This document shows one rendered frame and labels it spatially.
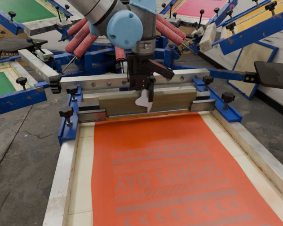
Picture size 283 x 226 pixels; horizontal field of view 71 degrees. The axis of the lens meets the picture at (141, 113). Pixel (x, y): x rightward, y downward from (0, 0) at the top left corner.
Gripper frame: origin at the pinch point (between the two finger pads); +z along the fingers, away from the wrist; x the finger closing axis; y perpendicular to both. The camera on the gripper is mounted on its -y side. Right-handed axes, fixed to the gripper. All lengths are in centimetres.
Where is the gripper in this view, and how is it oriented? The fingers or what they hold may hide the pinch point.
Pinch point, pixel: (148, 105)
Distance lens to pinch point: 74.1
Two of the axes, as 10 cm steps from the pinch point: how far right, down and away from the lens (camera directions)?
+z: 0.0, 8.4, 5.4
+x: 1.7, 5.3, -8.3
